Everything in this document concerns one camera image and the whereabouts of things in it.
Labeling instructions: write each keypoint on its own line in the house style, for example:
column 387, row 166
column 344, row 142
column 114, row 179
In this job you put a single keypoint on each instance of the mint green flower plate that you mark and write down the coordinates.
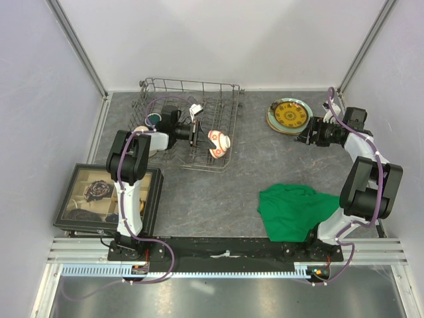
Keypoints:
column 270, row 111

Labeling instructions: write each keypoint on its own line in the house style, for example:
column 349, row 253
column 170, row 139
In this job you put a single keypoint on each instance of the grey wire dish rack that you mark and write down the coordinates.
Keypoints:
column 199, row 117

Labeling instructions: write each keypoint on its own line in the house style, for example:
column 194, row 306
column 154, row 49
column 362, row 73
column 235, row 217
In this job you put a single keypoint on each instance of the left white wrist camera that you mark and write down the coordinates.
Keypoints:
column 194, row 110

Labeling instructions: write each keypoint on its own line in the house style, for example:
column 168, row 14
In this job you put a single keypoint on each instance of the white slotted cable duct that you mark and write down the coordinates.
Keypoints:
column 131, row 271

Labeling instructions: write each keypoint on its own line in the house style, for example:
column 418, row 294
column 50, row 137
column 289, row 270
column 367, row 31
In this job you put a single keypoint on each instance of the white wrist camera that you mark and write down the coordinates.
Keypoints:
column 194, row 110
column 332, row 113

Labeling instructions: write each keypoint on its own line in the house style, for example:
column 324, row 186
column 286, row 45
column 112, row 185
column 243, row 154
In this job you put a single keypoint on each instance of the yellow patterned plate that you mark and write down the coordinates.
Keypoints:
column 290, row 114

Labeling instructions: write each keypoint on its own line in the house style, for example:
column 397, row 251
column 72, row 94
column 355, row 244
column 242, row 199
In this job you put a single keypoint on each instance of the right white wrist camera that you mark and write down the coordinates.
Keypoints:
column 332, row 113

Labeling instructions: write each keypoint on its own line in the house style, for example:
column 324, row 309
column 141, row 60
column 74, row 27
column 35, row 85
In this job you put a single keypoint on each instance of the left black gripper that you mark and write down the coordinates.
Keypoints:
column 194, row 133

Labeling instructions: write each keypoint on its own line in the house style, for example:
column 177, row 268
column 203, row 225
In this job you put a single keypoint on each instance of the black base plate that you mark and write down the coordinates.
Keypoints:
column 228, row 250

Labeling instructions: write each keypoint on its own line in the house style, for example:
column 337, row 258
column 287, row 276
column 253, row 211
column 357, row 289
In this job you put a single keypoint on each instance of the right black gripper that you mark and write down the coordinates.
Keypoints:
column 316, row 124

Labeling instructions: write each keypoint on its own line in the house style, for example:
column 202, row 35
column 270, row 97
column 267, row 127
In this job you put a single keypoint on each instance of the dark green glass cup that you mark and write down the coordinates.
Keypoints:
column 154, row 118

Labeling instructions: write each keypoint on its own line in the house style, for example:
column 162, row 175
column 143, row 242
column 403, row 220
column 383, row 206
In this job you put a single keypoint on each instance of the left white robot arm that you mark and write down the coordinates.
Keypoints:
column 127, row 161

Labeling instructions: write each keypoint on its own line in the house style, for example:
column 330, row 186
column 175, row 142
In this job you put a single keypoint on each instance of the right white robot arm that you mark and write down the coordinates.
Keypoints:
column 372, row 184

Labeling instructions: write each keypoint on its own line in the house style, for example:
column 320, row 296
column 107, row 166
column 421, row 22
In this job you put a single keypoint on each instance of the beige bird plate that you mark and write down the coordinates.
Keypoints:
column 295, row 131

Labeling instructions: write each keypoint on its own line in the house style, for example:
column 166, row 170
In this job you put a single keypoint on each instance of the beige plastic cup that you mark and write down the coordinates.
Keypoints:
column 144, row 128

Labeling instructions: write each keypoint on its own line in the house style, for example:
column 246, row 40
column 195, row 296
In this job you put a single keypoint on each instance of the white red patterned bowl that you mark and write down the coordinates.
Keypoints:
column 222, row 143

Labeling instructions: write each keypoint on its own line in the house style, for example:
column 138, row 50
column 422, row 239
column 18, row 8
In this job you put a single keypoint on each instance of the green cloth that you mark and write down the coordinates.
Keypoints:
column 290, row 211

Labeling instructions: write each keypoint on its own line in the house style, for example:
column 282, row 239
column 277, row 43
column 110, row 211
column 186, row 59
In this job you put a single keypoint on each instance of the black glass-lid jewelry box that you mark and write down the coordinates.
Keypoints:
column 90, row 204

